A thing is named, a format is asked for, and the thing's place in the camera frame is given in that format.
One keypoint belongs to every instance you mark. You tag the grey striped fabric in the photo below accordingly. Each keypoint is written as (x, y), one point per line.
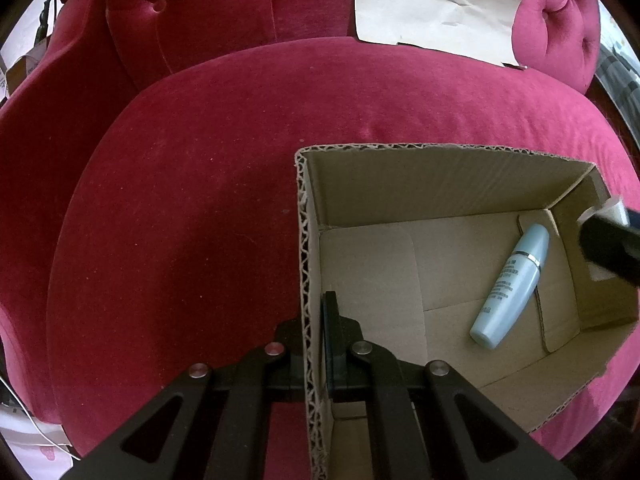
(620, 80)

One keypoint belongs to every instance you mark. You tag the black upright object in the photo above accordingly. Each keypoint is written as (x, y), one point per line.
(46, 15)

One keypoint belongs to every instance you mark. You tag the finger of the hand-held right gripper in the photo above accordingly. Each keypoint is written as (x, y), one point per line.
(607, 250)

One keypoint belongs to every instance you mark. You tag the small brown cardboard box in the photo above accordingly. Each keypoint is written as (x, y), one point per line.
(22, 70)

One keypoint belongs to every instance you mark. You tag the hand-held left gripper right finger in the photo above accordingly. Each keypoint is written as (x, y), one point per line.
(331, 340)

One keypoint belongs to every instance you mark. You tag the red velvet sofa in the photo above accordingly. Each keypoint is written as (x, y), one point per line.
(200, 185)

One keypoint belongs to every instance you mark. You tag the white pink patterned cloth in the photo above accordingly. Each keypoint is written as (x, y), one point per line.
(25, 440)

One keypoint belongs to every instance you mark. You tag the creased beige paper sheet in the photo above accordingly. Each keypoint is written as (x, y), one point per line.
(435, 5)

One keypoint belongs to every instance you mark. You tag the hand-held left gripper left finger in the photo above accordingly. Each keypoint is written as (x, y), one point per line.
(289, 342)

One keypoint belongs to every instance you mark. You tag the light blue cosmetic bottle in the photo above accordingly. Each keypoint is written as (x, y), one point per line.
(510, 290)

